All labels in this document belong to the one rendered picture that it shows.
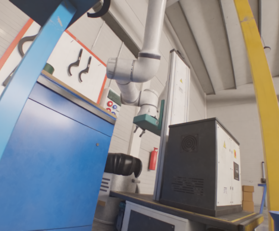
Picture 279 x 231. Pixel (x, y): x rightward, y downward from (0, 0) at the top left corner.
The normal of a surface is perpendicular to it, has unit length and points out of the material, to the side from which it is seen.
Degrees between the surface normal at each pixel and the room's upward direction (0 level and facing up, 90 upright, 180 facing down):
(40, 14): 180
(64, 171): 90
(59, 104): 90
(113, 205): 93
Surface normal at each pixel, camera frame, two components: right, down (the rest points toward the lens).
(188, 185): -0.70, -0.37
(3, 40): 0.81, -0.09
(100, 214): -0.26, -0.35
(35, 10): -0.16, 0.92
